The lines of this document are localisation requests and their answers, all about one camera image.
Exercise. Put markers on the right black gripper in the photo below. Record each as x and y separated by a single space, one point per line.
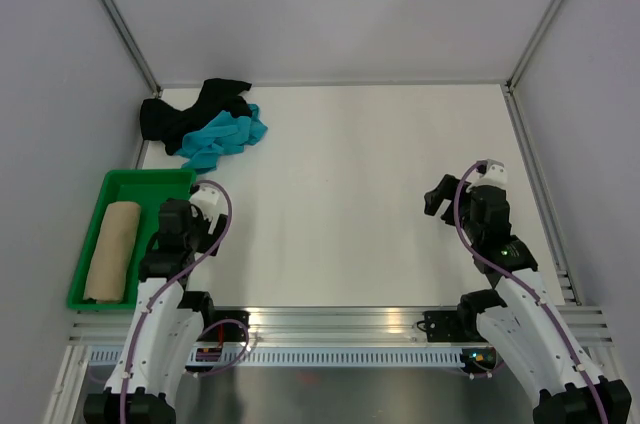
445 189

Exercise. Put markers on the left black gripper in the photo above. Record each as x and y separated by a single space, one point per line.
208 240

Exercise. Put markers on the teal t-shirt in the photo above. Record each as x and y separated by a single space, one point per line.
224 135

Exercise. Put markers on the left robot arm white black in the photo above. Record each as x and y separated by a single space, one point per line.
168 317

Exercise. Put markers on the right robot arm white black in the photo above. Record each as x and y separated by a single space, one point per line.
515 315

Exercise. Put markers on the green plastic tray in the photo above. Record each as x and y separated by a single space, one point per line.
149 188

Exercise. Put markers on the rolled beige t-shirt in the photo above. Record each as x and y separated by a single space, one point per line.
106 278

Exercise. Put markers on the black t-shirt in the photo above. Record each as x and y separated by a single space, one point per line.
161 122

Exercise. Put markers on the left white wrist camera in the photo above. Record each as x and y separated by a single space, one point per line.
204 197

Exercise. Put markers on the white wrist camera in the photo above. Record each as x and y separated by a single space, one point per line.
491 173
204 197

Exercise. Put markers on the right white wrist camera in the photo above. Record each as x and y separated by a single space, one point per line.
491 173

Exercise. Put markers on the right aluminium corner post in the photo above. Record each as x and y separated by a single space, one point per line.
549 15

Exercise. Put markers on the aluminium corner post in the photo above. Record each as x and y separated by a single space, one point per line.
119 24
549 15

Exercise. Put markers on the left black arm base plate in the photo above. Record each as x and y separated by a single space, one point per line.
226 327

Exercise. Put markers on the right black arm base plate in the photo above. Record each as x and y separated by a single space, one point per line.
445 326

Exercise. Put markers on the aluminium frame rail front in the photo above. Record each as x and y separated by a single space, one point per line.
333 326

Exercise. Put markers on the white slotted cable duct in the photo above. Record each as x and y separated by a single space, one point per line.
450 357

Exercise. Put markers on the left aluminium corner post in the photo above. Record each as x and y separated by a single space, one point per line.
119 24

